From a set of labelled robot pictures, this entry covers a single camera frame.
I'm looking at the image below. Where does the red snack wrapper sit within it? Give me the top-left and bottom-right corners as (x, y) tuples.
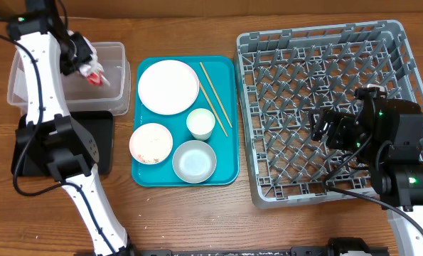
(86, 70), (104, 86)

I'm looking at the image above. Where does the white cup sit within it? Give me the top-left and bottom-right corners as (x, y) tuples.
(186, 108), (215, 141)

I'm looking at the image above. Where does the black tray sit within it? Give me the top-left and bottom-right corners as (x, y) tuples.
(11, 111), (114, 181)

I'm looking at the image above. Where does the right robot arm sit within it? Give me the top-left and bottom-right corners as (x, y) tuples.
(309, 84), (423, 255)

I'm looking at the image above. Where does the teal serving tray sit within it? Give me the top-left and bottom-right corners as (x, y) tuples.
(131, 55), (240, 188)

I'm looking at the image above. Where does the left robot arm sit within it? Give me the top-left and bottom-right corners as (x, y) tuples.
(3, 0), (138, 255)

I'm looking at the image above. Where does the white napkin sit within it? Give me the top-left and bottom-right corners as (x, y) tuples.
(66, 30), (110, 86)

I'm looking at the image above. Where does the white plate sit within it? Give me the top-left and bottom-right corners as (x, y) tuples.
(137, 60), (199, 115)

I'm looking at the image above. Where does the pink bowl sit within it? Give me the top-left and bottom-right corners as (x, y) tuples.
(129, 123), (173, 165)

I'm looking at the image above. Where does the grey dish rack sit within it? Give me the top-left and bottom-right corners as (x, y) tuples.
(234, 20), (423, 209)

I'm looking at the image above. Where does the upper wooden chopstick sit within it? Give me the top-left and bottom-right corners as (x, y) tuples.
(200, 62), (233, 128)

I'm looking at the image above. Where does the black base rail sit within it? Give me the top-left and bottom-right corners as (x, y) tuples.
(110, 237), (390, 256)

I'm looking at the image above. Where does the grey bowl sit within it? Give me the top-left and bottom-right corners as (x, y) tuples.
(172, 140), (217, 184)

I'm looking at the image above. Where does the clear plastic bin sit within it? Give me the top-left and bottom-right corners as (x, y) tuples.
(7, 42), (132, 116)

